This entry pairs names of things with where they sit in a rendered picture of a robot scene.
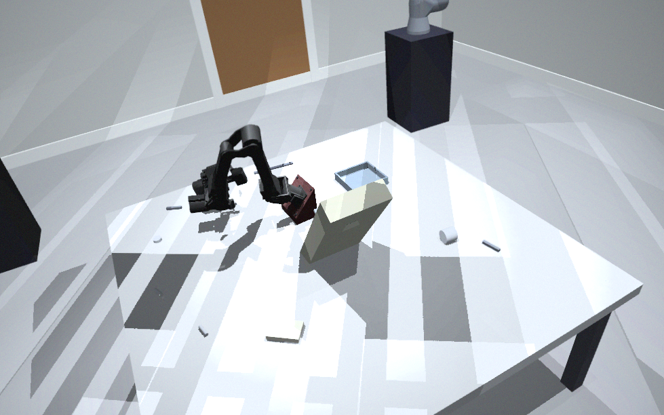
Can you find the light blue square tray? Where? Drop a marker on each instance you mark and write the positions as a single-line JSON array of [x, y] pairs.
[[359, 175]]

